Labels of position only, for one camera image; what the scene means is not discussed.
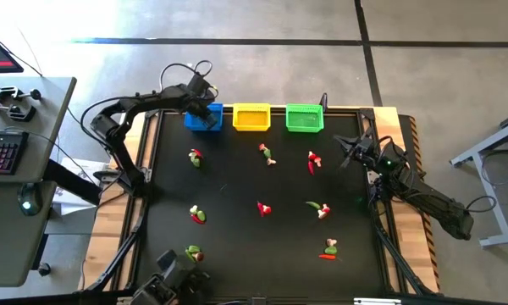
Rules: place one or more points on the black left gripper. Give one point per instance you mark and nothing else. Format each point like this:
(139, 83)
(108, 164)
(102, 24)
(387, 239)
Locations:
(199, 103)

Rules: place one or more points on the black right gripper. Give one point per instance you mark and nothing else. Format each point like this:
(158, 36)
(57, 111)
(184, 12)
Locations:
(364, 160)

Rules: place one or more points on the toy mushroom pink cap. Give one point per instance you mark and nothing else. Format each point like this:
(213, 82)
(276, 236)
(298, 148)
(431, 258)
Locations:
(262, 147)

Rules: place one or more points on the green cucumber toy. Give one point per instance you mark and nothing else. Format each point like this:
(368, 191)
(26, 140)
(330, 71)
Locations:
(313, 205)

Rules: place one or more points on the green toy bell pepper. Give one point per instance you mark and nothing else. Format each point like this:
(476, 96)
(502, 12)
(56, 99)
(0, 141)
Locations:
(330, 250)
(196, 162)
(201, 215)
(267, 153)
(192, 250)

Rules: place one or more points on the toy vegetables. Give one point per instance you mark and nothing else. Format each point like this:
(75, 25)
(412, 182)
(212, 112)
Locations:
(260, 208)

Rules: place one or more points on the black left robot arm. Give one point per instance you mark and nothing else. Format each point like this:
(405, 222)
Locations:
(120, 152)

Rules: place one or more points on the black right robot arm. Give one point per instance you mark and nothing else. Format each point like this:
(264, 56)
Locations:
(432, 203)

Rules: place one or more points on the blue plastic basket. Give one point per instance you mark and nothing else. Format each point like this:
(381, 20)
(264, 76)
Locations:
(192, 123)

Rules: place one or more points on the yellow plastic basket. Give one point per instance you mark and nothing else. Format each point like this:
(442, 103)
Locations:
(251, 118)

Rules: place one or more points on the green plastic basket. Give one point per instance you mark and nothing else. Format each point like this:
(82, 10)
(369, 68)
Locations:
(305, 119)

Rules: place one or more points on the black yellow hazard tape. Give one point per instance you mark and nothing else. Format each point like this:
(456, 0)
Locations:
(414, 135)

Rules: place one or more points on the orange toy carrot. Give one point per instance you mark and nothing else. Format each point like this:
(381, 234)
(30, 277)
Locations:
(327, 256)

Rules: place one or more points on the black table mat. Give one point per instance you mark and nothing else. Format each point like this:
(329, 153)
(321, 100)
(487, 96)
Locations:
(237, 245)

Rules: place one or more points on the black boxy robot device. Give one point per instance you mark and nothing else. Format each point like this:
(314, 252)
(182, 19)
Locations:
(165, 262)

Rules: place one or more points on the black desk support beam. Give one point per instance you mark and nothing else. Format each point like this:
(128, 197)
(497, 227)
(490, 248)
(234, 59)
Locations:
(67, 180)

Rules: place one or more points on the white paper sheets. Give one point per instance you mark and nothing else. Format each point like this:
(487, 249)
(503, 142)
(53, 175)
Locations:
(67, 207)

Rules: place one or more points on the black desk clamp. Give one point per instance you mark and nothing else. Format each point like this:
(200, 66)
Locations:
(19, 113)
(8, 91)

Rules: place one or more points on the black computer mouse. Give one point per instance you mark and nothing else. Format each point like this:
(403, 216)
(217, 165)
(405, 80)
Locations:
(29, 199)

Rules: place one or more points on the black backlit keyboard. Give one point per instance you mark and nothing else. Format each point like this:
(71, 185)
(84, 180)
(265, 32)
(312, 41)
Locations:
(2, 152)

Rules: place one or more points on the black round caster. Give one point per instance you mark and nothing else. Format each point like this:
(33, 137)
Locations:
(44, 269)

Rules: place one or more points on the grey office desk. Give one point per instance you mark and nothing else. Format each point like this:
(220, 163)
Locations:
(8, 237)

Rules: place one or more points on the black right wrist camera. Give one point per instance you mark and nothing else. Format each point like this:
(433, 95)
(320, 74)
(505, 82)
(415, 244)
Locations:
(364, 146)

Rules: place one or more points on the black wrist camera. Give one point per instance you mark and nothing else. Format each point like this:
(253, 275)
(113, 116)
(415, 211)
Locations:
(364, 146)
(200, 84)

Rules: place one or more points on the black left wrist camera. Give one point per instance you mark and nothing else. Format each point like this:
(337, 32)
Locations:
(200, 84)

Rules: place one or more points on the black upright frame post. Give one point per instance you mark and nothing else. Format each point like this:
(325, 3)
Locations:
(324, 101)

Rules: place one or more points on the black aluminium rig frame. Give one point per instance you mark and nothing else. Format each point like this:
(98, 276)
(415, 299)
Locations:
(279, 111)

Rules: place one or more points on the silver metal bracket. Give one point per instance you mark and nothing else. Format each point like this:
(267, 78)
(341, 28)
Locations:
(377, 301)

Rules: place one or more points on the grey metal table frame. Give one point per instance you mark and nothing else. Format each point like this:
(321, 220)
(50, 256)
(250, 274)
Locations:
(499, 241)

